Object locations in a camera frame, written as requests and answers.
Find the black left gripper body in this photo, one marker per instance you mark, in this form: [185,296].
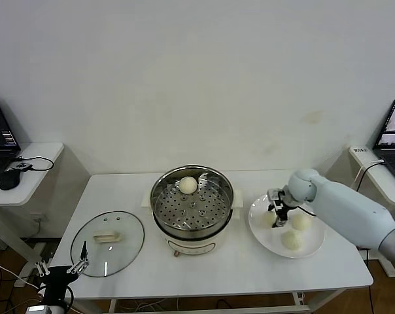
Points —
[58,278]

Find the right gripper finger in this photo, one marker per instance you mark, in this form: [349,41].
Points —
[278,223]
[271,207]

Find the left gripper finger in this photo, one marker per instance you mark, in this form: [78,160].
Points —
[42,269]
[84,258]

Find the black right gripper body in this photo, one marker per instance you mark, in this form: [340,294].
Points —
[284,211]

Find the round glass pot lid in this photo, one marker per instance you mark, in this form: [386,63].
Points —
[86,248]

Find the white steamed baozi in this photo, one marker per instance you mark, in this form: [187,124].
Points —
[292,240]
[187,185]
[301,222]
[267,220]

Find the stainless steel steamer basket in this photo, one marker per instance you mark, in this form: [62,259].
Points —
[191,209]

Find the white round plate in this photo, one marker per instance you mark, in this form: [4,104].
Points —
[312,245]

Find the cream electric cooking pot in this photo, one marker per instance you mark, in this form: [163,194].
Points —
[191,243]

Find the black computer mouse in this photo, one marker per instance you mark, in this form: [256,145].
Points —
[9,179]

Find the white side table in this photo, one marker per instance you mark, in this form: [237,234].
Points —
[37,157]
[380,193]

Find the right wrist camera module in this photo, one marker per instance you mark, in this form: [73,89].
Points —
[273,195]

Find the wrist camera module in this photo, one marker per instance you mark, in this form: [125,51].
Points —
[273,195]
[40,309]

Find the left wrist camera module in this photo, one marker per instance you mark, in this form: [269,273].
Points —
[40,309]

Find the white table frame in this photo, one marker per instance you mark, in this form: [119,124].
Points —
[114,304]

